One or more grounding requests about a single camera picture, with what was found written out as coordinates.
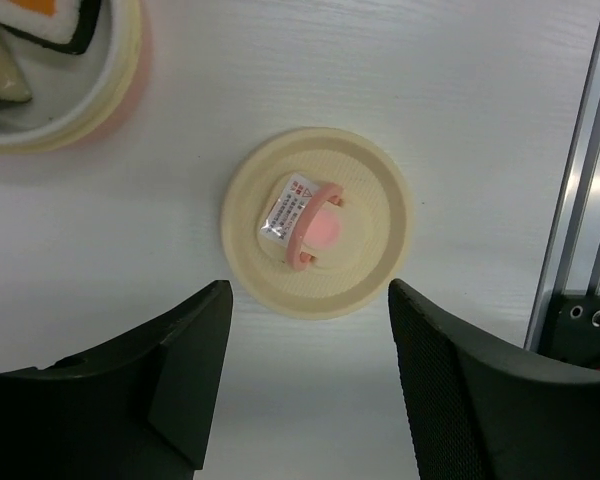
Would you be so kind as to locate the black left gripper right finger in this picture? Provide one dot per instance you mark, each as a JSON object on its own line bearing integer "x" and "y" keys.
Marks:
{"x": 479, "y": 407}

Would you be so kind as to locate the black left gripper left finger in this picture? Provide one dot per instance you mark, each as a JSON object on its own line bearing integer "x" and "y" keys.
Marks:
{"x": 139, "y": 406}

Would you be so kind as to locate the cream lid with pink ring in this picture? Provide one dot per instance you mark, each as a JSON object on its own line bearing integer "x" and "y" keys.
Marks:
{"x": 316, "y": 222}

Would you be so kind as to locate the pink lunch box bowl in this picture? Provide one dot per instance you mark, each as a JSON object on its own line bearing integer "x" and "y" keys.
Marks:
{"x": 80, "y": 99}

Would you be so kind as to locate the sushi roll orange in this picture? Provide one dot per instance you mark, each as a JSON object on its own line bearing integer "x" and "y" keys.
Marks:
{"x": 63, "y": 26}

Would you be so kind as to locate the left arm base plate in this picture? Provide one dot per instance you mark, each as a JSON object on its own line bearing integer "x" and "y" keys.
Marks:
{"x": 571, "y": 331}

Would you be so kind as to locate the aluminium mounting rail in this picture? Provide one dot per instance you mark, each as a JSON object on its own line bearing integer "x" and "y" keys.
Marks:
{"x": 572, "y": 259}

